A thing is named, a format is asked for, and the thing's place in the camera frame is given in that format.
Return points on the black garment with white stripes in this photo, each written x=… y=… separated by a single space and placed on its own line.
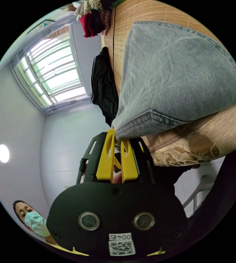
x=103 y=86

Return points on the gray pants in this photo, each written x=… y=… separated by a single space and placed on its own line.
x=171 y=76

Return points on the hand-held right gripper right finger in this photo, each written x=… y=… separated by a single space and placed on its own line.
x=129 y=162

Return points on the pile of clothes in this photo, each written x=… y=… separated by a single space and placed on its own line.
x=95 y=18

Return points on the window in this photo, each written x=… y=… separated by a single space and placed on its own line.
x=52 y=69

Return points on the person's body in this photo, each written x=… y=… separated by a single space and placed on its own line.
x=34 y=223

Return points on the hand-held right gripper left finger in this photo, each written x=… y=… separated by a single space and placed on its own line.
x=105 y=162

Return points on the round ceiling lamp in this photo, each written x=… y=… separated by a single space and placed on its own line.
x=3 y=153

